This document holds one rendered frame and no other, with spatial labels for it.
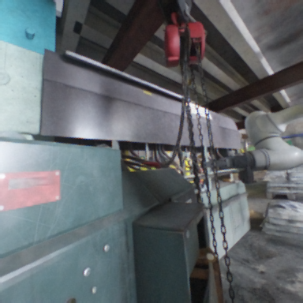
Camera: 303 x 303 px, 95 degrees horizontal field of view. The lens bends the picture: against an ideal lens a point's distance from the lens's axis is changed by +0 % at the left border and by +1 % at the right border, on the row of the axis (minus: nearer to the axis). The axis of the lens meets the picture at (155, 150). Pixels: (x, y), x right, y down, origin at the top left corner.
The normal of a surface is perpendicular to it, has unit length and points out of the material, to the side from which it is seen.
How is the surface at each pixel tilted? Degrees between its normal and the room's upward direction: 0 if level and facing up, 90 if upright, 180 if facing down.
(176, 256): 90
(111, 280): 90
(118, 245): 90
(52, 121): 90
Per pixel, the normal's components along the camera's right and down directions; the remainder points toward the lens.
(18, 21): 0.63, -0.16
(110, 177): 0.85, -0.15
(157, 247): -0.51, -0.07
